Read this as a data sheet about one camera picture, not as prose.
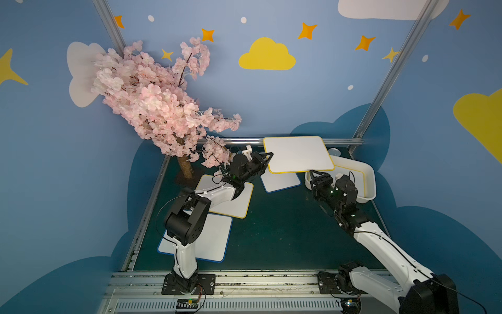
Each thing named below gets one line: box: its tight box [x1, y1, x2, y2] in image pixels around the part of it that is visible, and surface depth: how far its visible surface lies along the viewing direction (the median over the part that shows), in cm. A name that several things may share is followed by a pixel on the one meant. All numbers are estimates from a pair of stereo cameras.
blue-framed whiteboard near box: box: [260, 165, 302, 193], surface depth 107 cm
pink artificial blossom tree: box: [90, 37, 242, 179], surface depth 70 cm
